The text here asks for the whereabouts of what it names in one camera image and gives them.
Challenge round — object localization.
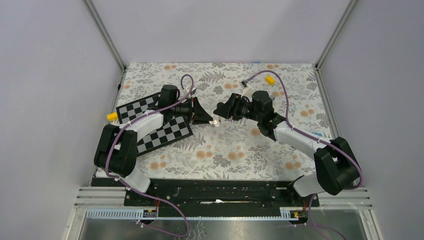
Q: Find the white earbud case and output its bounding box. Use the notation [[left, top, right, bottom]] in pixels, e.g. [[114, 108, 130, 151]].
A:
[[209, 119, 221, 127]]

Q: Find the blue block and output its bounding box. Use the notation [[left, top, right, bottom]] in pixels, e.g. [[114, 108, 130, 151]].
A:
[[312, 132, 323, 137]]

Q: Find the yellow block left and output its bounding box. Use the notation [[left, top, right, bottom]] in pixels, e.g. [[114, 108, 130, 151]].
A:
[[106, 112, 119, 122]]

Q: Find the yellow block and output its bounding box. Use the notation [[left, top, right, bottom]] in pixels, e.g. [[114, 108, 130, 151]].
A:
[[106, 112, 119, 122], [264, 76, 275, 86]]

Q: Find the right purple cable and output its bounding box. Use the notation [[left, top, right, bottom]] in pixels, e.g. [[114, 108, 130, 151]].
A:
[[243, 69, 364, 240]]

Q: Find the black earbud charging case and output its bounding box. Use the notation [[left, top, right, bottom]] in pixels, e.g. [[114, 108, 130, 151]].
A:
[[216, 102, 224, 109]]

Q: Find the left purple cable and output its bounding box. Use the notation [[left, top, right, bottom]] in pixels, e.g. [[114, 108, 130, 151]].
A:
[[104, 74, 196, 238]]

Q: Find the black white checkerboard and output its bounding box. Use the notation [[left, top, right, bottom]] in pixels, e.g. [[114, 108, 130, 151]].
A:
[[115, 92, 193, 156]]

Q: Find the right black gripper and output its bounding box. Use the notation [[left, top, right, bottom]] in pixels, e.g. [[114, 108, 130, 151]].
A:
[[213, 93, 262, 123]]

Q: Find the floral table mat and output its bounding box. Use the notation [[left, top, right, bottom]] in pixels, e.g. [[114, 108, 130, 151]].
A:
[[118, 63, 332, 181]]

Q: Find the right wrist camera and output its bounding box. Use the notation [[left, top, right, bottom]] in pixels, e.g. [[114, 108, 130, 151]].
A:
[[241, 80, 253, 98]]

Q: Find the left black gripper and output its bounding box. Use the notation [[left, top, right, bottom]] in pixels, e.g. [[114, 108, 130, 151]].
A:
[[170, 96, 213, 125]]

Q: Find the purple cable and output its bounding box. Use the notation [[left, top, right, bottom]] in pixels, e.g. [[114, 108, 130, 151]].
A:
[[243, 69, 364, 240], [104, 74, 196, 238]]

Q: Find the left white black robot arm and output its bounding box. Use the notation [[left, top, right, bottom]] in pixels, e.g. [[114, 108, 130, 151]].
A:
[[93, 84, 213, 206]]

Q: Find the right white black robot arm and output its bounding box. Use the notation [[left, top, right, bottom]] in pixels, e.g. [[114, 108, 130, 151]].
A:
[[213, 90, 361, 206]]

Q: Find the yellow block right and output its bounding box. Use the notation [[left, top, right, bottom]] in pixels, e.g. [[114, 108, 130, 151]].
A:
[[264, 76, 275, 86]]

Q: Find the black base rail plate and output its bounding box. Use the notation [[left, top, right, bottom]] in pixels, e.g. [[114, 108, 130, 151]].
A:
[[123, 178, 321, 218]]

